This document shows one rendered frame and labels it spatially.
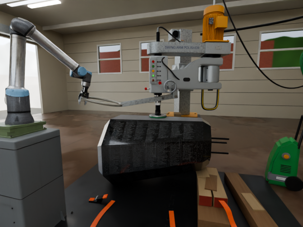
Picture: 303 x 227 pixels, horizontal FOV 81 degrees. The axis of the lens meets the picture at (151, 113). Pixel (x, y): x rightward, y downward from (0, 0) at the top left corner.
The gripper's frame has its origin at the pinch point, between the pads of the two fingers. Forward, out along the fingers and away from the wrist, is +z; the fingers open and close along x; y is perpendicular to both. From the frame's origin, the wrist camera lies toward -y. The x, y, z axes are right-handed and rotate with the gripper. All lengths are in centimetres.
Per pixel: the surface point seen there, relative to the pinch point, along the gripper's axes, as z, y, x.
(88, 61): -107, -760, 202
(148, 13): -311, -416, 295
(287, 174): 32, 144, 207
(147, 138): 19, 59, 55
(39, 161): 41, 54, -39
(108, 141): 32, 35, 24
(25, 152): 31, 59, -49
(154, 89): -32, 38, 66
